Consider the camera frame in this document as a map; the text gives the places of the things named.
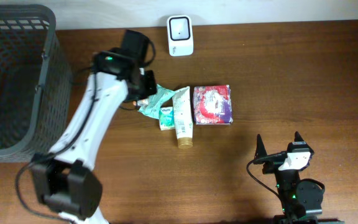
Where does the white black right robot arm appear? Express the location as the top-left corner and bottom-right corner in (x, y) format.
(251, 132), (325, 223)

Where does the grey plastic mesh basket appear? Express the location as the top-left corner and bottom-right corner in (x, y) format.
(0, 4), (72, 162)

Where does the teal wet wipes pack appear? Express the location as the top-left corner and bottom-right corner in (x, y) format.
(138, 84), (175, 119)

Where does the teal Kleenex tissue pack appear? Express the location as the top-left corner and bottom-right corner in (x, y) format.
(158, 106), (175, 131)

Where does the red purple tissue pack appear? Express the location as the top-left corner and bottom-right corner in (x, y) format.
(193, 85), (233, 125)

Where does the white conditioner tube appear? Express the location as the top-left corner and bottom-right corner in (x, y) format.
(172, 86), (193, 149)

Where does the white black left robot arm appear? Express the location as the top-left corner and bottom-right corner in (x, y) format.
(20, 30), (157, 223)

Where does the white barcode scanner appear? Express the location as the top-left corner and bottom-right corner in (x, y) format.
(167, 15), (194, 57)

